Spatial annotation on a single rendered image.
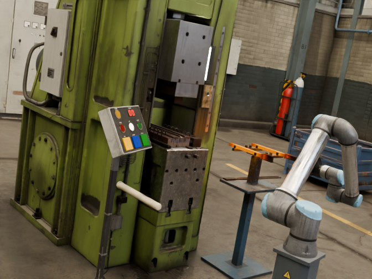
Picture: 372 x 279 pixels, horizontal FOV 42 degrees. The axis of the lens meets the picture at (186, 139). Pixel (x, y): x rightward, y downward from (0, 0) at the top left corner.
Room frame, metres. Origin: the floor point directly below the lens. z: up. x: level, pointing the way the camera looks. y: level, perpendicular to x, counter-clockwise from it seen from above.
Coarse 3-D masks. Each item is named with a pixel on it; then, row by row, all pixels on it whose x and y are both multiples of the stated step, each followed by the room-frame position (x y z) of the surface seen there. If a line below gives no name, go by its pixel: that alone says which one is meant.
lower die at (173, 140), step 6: (156, 132) 3.39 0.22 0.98; (168, 132) 3.40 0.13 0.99; (162, 138) 3.29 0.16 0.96; (168, 138) 3.25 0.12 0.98; (174, 138) 3.28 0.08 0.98; (180, 138) 3.32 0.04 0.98; (186, 138) 3.35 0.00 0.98; (174, 144) 3.29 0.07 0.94; (180, 144) 3.33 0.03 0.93; (186, 144) 3.36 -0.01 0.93
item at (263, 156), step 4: (232, 144) 3.60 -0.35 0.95; (236, 144) 3.59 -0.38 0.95; (240, 148) 3.53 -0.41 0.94; (244, 148) 3.50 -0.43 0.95; (248, 148) 3.51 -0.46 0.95; (248, 152) 3.47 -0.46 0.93; (252, 152) 3.43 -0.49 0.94; (256, 152) 3.41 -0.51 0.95; (260, 156) 3.37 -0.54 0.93; (264, 156) 3.36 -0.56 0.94; (268, 156) 3.33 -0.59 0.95; (272, 156) 3.31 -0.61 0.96; (268, 160) 3.32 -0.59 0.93; (272, 160) 3.30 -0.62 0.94
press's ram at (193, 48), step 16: (176, 32) 3.23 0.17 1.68; (192, 32) 3.29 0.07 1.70; (208, 32) 3.38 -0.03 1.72; (176, 48) 3.21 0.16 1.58; (192, 48) 3.30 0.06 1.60; (208, 48) 3.40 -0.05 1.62; (160, 64) 3.32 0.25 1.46; (176, 64) 3.22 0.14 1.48; (192, 64) 3.32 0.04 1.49; (176, 80) 3.24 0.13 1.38; (192, 80) 3.33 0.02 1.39
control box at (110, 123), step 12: (108, 108) 2.71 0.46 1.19; (120, 108) 2.82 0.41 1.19; (132, 108) 2.94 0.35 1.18; (108, 120) 2.71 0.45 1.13; (120, 120) 2.77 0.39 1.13; (132, 120) 2.89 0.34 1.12; (108, 132) 2.70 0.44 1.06; (120, 132) 2.72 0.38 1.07; (132, 132) 2.83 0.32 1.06; (144, 132) 2.96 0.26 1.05; (108, 144) 2.70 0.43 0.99; (120, 144) 2.67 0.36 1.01; (132, 144) 2.78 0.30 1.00; (120, 156) 2.72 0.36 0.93
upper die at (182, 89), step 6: (162, 84) 3.35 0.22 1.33; (168, 84) 3.31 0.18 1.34; (174, 84) 3.26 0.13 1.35; (180, 84) 3.27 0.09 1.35; (186, 84) 3.30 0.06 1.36; (192, 84) 3.34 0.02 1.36; (198, 84) 3.38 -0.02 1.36; (156, 90) 3.40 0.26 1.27; (162, 90) 3.35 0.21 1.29; (168, 90) 3.30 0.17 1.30; (174, 90) 3.25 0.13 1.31; (180, 90) 3.27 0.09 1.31; (186, 90) 3.31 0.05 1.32; (192, 90) 3.34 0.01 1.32; (180, 96) 3.28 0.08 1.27; (186, 96) 3.31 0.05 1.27; (192, 96) 3.35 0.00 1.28
